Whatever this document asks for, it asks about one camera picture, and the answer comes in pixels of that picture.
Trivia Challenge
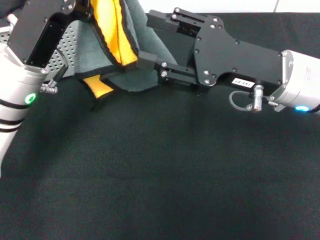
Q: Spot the yellow and grey-green towel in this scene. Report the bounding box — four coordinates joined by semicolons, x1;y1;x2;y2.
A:
71;0;199;112

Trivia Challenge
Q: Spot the right gripper cable with plug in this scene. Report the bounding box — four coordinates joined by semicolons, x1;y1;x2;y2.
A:
228;84;286;113

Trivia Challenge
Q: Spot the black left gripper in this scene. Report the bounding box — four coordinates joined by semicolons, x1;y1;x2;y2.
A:
7;0;95;69

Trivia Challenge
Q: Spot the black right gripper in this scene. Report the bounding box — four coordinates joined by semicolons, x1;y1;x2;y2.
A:
136;7;284;98

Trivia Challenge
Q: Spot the grey perforated storage box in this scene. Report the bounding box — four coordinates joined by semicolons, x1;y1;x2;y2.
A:
0;19;101;81

